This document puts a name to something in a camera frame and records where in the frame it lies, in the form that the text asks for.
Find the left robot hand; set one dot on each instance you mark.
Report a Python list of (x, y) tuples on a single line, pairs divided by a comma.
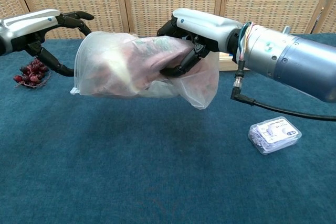
[(29, 22)]

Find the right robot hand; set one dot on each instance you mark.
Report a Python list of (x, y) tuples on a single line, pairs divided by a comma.
[(210, 28)]

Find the transparent plastic zip bag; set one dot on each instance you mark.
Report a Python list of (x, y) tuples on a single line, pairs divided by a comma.
[(97, 77)]

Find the dark red grape bunch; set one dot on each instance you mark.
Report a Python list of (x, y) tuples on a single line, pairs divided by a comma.
[(31, 73)]

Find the small clear plastic box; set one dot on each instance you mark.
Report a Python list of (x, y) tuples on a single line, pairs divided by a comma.
[(275, 136)]

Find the blue carpet table cover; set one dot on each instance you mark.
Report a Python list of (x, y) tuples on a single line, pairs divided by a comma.
[(147, 161)]

